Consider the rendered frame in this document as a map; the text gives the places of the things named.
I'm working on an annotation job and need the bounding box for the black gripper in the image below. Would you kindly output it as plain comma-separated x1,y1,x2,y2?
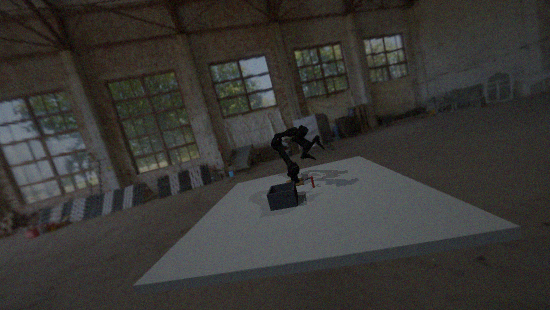
299,135,325,160

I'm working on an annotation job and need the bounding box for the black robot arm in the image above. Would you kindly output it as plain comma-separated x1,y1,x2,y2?
271,125,311,183

